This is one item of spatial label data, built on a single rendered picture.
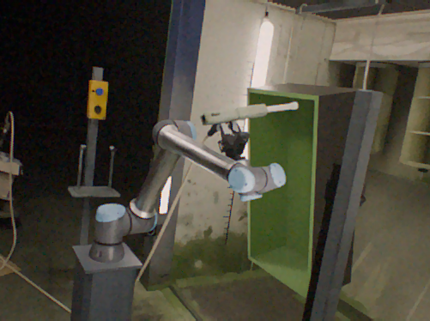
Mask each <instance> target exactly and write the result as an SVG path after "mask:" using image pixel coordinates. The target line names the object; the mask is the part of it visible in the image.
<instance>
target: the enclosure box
mask: <svg viewBox="0 0 430 321"><path fill-rule="evenodd" d="M357 90H358V88H337V87H326V86H315V85H305V84H294V83H286V84H278V85H270V86H262V87H254V88H247V106H256V105H265V106H266V107H270V106H281V105H288V104H291V103H295V101H296V103H297V104H298V109H295V110H291V109H288V110H282V111H276V112H267V114H266V115H264V117H261V118H250V119H247V132H248V133H249V134H250V138H249V140H248V143H247V148H248V159H249V160H250V163H251V167H268V166H270V165H271V164H275V163H276V164H278V165H280V166H281V167H282V169H283V171H284V173H285V183H284V185H282V186H280V187H277V188H275V189H272V190H270V191H266V192H263V193H262V196H261V197H257V198H253V199H250V201H248V258H249V259H250V260H251V261H252V262H253V263H255V264H257V265H258V266H260V267H261V268H262V269H264V270H266V271H267V272H269V273H270V274H271V275H273V276H274V277H276V279H278V280H279V281H281V282H282V283H284V284H285V285H287V286H288V287H290V288H291V289H293V291H295V292H296V293H299V294H300V295H302V296H303V297H305V298H306V296H307V292H308V288H309V283H310V278H311V273H312V266H313V261H314V257H315V251H316V247H317V243H318V235H319V230H320V226H321V225H322V220H323V216H324V208H325V204H326V201H325V200H324V193H325V189H326V185H327V180H328V178H330V177H331V172H332V167H333V164H334V163H342V157H343V153H344V148H345V143H347V139H348V132H349V127H350V122H351V118H352V113H353V109H354V100H355V96H356V91H357ZM354 231H355V226H354ZM353 255H354V234H353V238H352V242H351V246H350V250H348V259H347V262H346V267H345V271H344V275H343V279H342V287H343V286H345V285H347V284H349V283H350V277H352V266H353Z"/></svg>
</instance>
